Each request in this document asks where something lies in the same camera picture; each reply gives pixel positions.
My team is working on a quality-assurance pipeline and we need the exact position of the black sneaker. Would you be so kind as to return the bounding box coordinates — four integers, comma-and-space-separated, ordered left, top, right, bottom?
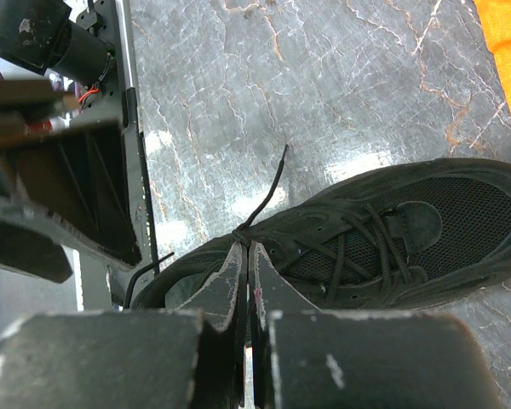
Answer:
130, 158, 511, 309

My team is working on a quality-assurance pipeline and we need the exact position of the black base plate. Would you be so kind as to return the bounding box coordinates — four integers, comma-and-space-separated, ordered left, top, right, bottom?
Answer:
72, 1, 158, 311

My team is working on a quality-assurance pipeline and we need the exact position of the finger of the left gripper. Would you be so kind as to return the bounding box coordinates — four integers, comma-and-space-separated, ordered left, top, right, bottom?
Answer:
0, 196, 72, 283
8, 121, 142, 268

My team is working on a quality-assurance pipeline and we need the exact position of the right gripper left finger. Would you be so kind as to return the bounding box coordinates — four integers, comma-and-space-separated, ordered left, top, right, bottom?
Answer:
0, 245, 248, 408

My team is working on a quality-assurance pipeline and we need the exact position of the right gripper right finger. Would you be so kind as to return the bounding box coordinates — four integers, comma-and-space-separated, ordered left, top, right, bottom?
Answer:
249, 242, 502, 408

